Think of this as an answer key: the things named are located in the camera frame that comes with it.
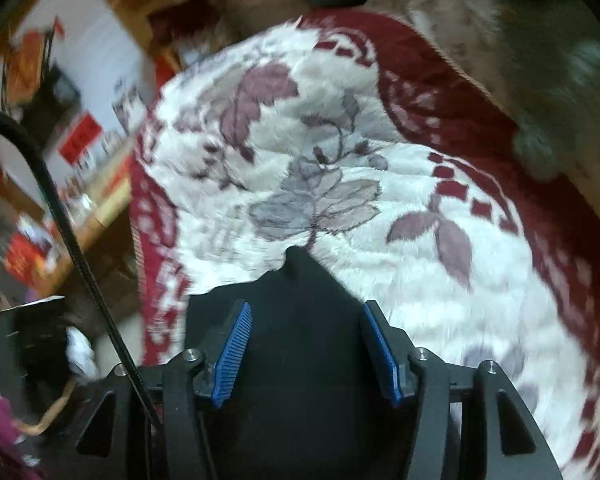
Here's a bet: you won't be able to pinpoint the red packet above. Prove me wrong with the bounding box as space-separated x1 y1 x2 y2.
0 229 62 282

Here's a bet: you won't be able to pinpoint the black bag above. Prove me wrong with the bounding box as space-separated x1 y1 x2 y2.
0 296 106 421

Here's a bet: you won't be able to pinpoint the red paper wall decoration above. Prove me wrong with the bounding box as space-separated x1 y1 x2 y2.
59 114 104 167

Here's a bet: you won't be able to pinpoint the beige floral bed sheet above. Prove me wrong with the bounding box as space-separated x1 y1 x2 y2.
200 0 600 241

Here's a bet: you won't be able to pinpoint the wooden table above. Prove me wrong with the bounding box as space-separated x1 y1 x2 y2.
30 150 137 286

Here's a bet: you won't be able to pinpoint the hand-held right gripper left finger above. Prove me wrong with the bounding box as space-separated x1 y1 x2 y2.
75 300 254 480

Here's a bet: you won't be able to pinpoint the orange wall poster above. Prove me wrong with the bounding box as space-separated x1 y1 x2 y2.
6 29 49 102

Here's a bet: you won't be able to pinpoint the thick black cable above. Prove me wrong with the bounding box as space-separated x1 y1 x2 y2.
0 108 163 429

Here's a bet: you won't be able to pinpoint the white red floral fleece blanket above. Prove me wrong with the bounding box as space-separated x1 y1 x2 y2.
129 10 600 476

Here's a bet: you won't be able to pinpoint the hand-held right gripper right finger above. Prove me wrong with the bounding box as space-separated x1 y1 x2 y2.
362 301 564 480

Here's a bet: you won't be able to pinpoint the black pants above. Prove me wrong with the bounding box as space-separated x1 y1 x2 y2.
185 246 422 480

